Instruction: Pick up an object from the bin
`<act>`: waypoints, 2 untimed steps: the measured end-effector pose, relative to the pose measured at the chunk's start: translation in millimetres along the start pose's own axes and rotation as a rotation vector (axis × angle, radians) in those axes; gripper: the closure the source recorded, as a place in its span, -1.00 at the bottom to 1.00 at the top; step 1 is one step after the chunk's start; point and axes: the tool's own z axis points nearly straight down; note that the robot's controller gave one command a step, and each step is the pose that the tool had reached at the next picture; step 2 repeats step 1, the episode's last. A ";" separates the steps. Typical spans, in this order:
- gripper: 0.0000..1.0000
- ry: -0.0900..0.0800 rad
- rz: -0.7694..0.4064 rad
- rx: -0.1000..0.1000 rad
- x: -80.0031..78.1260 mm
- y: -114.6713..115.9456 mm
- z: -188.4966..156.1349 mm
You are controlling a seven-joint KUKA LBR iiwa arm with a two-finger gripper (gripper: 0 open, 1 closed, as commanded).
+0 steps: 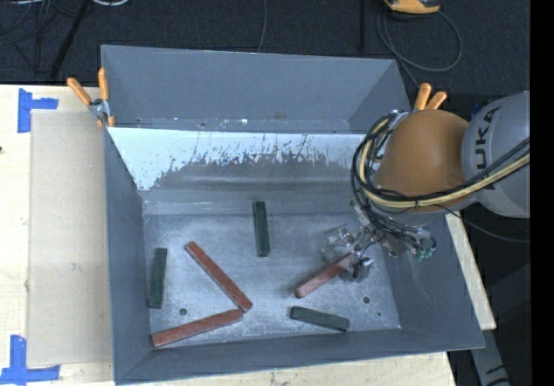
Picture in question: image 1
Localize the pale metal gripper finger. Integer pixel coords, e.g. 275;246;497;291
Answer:
321;225;357;261
340;255;376;284

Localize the red-brown block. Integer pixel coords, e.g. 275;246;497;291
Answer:
150;307;245;350
184;241;254;314
293;253;354;300

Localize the dark green flat block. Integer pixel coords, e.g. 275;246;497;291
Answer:
146;247;169;310
289;305;351;333
251;200;272;258

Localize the grey metal bin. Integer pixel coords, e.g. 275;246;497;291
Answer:
100;44;486;386

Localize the pale wood flat board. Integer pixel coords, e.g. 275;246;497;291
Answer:
26;109;114;369

